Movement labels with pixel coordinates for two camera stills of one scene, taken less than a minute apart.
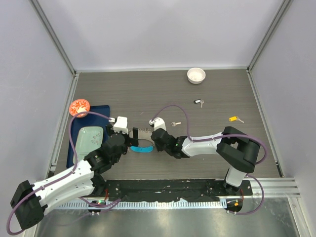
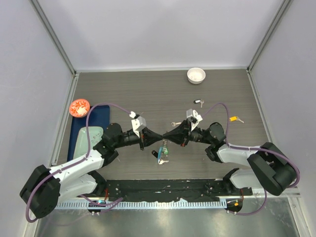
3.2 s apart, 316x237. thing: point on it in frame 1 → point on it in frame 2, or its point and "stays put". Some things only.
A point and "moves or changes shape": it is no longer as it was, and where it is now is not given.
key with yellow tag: [234, 118] stays put
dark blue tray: [88, 120] stays put
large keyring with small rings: [145, 144] moves or changes shape
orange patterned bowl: [79, 105] stays put
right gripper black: [159, 148] → [179, 135]
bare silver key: [173, 124] stays put
